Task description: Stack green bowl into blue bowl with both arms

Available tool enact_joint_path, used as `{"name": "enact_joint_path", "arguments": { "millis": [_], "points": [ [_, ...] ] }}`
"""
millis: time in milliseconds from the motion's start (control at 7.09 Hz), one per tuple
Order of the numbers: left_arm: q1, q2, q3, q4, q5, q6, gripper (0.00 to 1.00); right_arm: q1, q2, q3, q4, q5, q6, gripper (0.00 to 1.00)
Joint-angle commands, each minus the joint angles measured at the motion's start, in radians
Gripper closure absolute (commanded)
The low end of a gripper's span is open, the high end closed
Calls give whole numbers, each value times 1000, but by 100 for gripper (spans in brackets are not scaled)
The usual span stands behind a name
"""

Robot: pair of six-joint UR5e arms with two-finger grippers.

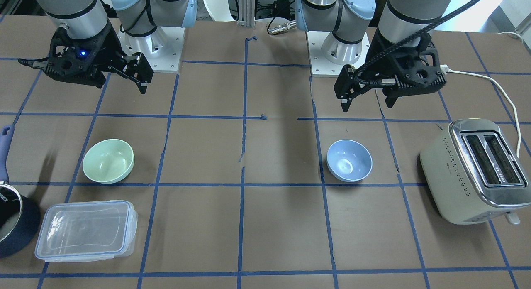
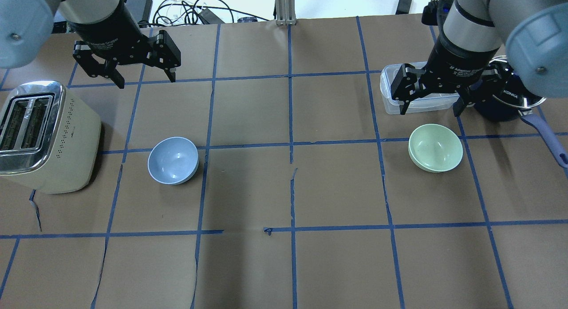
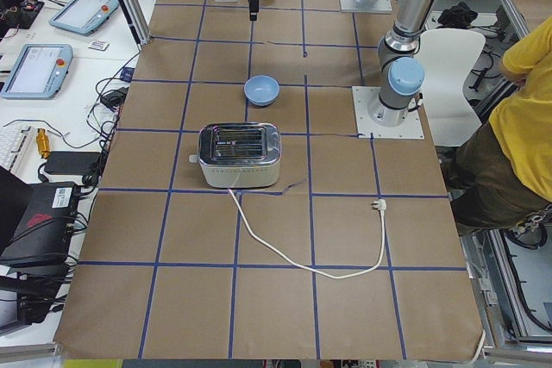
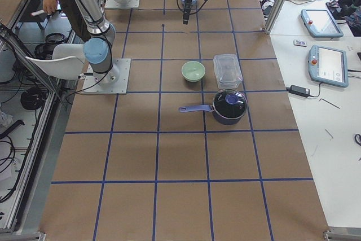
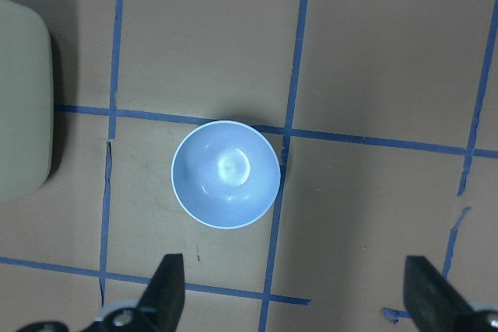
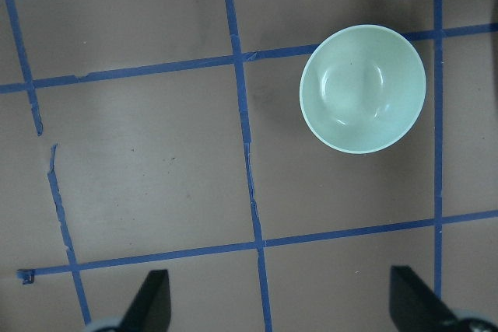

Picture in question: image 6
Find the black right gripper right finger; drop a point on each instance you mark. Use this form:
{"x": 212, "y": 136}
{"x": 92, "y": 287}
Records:
{"x": 414, "y": 306}

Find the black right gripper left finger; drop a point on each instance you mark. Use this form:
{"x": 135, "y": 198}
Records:
{"x": 150, "y": 309}

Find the light green bowl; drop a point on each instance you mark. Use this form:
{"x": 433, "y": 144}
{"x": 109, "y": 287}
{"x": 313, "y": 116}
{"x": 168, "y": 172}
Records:
{"x": 362, "y": 89}

